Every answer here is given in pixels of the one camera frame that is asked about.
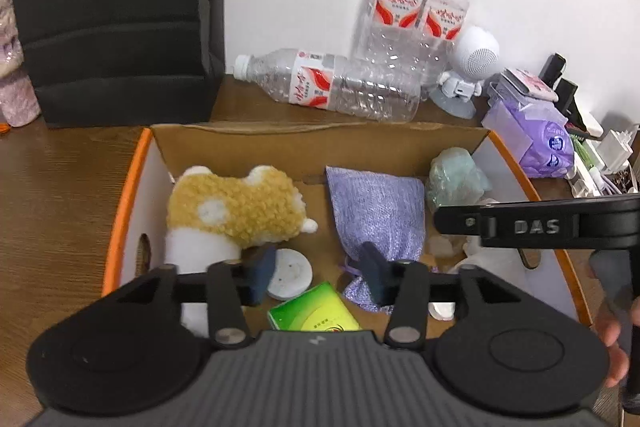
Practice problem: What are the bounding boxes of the white round lid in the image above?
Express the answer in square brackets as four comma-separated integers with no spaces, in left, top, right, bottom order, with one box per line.
[267,248,314,301]

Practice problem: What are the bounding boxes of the orange white plush toy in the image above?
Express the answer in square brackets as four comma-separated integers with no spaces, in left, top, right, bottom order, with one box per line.
[162,163,320,338]

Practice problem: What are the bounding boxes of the purple drawstring pouch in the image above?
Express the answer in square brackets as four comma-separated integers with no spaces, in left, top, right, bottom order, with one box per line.
[326,167,426,313]

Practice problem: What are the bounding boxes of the green tissue pack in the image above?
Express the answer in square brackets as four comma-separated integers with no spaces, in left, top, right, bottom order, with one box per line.
[268,282,361,333]

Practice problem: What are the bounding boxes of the translucent white plastic box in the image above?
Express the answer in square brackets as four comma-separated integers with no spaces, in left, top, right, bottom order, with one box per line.
[426,233,534,323]

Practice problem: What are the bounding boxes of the iridescent plastic bag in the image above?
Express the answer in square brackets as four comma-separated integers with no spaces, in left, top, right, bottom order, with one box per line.
[425,147,492,212]

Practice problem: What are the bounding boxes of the person right hand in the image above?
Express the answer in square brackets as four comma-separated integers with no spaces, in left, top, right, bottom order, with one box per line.
[589,249,639,395]

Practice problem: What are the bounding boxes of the red cardboard pumpkin box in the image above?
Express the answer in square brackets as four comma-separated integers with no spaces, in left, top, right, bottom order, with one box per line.
[101,120,596,343]

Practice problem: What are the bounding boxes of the purple tissue pack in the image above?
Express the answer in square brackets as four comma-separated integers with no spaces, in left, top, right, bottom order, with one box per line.
[482,68,574,179]

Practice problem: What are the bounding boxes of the black stand objects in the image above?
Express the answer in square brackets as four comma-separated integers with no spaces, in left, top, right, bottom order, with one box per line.
[539,53,587,136]

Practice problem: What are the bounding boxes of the lying clear water bottle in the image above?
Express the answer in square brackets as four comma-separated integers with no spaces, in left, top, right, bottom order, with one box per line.
[233,49,421,122]

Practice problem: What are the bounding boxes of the left clear water bottle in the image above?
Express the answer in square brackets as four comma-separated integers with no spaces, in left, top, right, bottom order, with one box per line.
[350,0,424,70]

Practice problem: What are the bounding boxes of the right clear water bottle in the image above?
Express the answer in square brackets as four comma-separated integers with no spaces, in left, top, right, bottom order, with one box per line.
[418,0,470,96]

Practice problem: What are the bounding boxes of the black paper shopping bag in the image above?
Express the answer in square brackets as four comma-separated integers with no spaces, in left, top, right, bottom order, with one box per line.
[13,0,226,128]

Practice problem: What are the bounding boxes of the pink ceramic vase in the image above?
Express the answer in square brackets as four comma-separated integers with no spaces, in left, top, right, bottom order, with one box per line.
[0,0,40,128]

